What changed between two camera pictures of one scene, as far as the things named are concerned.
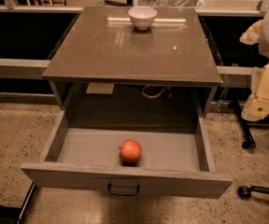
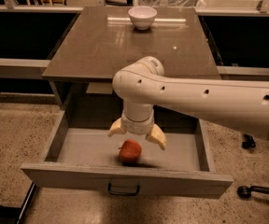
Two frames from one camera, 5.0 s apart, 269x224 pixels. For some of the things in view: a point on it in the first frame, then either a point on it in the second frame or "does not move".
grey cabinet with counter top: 134,59 does not move
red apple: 130,152 does not move
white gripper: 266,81 to 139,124
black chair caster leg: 245,191 does not move
